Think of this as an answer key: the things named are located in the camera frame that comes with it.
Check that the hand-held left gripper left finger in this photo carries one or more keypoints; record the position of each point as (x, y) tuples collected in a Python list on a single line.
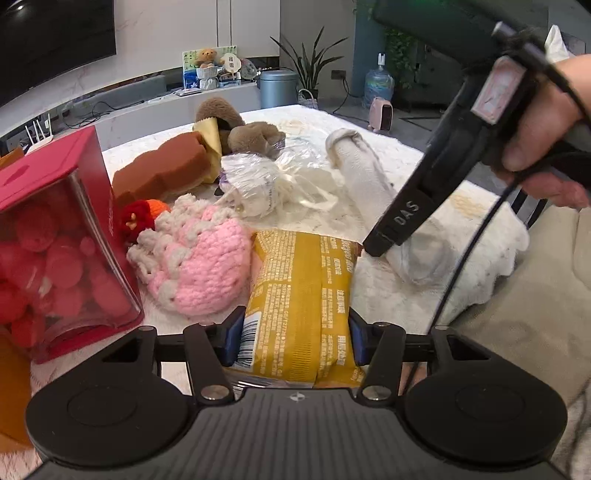
[(234, 339)]

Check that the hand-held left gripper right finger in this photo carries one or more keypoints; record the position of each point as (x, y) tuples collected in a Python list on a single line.
[(356, 339)]

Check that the yellow snack packet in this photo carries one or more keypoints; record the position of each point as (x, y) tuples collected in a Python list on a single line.
[(300, 300)]

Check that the white towel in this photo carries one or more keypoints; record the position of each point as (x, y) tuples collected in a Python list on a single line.
[(364, 170)]

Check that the pink knitted hat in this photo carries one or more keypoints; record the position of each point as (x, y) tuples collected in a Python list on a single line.
[(207, 258)]

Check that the red orange knitted toy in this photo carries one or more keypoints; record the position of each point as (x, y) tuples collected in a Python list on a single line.
[(138, 217)]

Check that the clear bag with white cloth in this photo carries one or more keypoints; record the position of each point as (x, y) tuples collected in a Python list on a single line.
[(258, 184)]

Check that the brown sponge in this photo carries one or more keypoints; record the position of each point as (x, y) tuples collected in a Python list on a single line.
[(161, 170)]

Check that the brown plush toy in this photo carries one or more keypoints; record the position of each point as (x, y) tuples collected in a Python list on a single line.
[(256, 138)]

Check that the red box with pompoms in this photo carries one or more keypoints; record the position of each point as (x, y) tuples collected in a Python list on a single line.
[(60, 240)]

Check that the yellow cloth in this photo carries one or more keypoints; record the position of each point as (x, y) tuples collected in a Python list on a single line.
[(208, 134)]

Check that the orange storage box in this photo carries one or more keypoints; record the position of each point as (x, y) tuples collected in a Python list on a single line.
[(11, 392)]

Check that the person's right hand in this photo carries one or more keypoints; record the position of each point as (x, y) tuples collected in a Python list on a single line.
[(568, 106)]

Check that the pink heater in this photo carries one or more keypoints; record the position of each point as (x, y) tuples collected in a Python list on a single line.
[(381, 115)]

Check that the blue water bottle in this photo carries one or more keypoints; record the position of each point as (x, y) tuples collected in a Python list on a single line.
[(378, 85)]

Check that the green ivy plant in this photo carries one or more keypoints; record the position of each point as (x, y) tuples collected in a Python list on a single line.
[(401, 55)]

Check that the small woven basket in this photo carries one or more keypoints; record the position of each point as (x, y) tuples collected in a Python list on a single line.
[(308, 99)]

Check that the long-leaf potted plant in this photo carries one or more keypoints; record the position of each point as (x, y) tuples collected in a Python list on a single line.
[(311, 64)]

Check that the grey trash bin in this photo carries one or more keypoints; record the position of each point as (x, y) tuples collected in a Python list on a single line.
[(277, 90)]

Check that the white round fan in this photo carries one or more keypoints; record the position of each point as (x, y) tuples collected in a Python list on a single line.
[(231, 63)]

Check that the green picture card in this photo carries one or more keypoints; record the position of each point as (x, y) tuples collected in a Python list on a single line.
[(228, 50)]

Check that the white flat book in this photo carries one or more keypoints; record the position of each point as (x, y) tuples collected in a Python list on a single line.
[(187, 92)]

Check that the teddy bear bouquet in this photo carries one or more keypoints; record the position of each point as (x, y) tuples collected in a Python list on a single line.
[(206, 64)]

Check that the white marble TV cabinet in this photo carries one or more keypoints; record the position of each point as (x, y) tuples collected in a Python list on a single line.
[(138, 94)]

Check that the white router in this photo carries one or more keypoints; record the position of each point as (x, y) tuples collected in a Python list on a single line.
[(39, 134)]

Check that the black television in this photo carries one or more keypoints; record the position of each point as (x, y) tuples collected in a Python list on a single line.
[(51, 41)]

